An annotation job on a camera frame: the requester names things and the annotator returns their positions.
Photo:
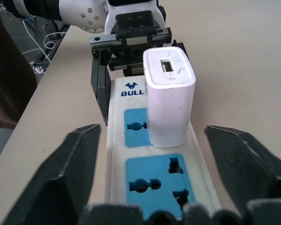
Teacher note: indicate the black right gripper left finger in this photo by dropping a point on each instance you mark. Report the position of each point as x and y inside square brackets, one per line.
[56, 178]

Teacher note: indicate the white power strip blue sockets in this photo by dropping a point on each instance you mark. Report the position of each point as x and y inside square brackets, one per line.
[135, 150]

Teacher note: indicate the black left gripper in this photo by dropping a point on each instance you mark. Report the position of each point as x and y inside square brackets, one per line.
[133, 28]

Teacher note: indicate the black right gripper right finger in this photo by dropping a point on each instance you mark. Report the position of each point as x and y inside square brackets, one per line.
[253, 168]

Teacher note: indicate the dark brown cloth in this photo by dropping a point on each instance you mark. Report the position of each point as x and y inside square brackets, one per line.
[7, 75]

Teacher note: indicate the white USB charger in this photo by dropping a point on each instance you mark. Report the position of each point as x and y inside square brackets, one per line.
[168, 105]

